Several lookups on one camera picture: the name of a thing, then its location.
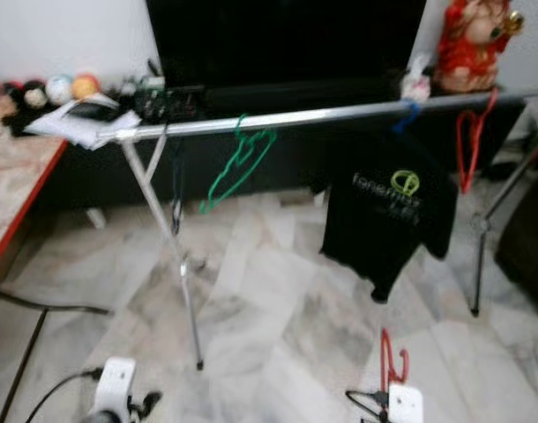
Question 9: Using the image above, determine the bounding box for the red hanger with pink hook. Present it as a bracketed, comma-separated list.
[378, 327, 410, 390]

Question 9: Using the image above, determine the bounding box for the black television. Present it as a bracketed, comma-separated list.
[146, 0, 428, 92]

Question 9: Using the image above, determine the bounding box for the brown sofa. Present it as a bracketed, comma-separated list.
[493, 188, 538, 302]

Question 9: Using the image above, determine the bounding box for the red edged marble table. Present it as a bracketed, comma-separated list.
[0, 135, 68, 276]

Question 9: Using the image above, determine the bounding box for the brown plush toy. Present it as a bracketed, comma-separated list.
[0, 93, 21, 122]

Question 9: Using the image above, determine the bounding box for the orange round plush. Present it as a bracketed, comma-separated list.
[71, 72, 101, 101]

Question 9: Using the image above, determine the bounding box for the black fonemax logo shirt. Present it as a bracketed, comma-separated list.
[319, 130, 458, 304]

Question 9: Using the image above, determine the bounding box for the black tv console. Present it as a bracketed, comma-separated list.
[0, 81, 538, 217]

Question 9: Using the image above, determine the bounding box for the blue plastic hanger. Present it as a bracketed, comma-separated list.
[392, 100, 423, 134]

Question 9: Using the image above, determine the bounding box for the green circuit board gadget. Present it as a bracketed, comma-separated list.
[135, 78, 180, 122]

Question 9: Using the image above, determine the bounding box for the white blue round plush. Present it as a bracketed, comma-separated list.
[45, 75, 74, 106]

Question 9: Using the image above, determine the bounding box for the silver metal clothes rack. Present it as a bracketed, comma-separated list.
[110, 86, 538, 372]

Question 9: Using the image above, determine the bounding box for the black soundbar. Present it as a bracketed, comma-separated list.
[198, 79, 407, 114]

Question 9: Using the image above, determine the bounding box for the dark brown metal leg frame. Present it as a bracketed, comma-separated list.
[0, 286, 112, 423]

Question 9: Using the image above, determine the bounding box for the white paper stack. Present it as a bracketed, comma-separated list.
[26, 97, 143, 151]

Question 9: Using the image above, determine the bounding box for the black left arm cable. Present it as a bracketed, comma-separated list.
[29, 367, 105, 423]

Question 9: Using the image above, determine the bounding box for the red laughing buddha statue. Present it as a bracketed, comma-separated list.
[434, 0, 527, 94]

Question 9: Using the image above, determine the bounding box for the white pink tissue pack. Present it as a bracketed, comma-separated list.
[400, 53, 434, 103]

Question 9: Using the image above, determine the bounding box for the red wire hanger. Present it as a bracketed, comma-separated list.
[455, 85, 500, 196]

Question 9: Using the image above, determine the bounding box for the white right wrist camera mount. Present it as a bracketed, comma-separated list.
[387, 383, 425, 423]

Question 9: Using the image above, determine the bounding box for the black wallet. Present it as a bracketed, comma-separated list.
[70, 100, 122, 122]

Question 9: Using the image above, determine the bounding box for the small black electronic box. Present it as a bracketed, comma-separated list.
[177, 86, 206, 115]

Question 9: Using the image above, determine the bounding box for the green plastic hanger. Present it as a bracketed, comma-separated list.
[198, 114, 278, 215]

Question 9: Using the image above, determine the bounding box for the black mouse plush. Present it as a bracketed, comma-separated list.
[20, 81, 48, 110]

